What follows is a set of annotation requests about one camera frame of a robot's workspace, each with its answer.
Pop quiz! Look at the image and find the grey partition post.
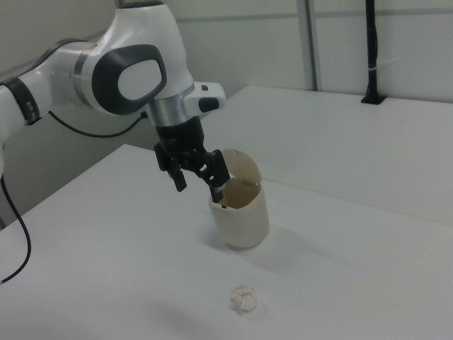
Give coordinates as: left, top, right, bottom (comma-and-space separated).
298, 0, 321, 91

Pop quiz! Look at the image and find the crumpled white paper ball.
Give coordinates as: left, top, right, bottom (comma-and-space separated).
230, 282, 258, 313

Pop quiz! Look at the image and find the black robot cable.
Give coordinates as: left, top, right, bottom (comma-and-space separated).
0, 110, 149, 285

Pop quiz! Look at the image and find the small white lidded bin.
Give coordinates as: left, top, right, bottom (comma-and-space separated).
207, 148, 270, 251

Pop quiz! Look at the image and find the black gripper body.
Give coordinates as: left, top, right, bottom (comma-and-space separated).
154, 118, 208, 161

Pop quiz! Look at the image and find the black pole with clamp base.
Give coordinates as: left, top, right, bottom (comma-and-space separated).
360, 0, 386, 105

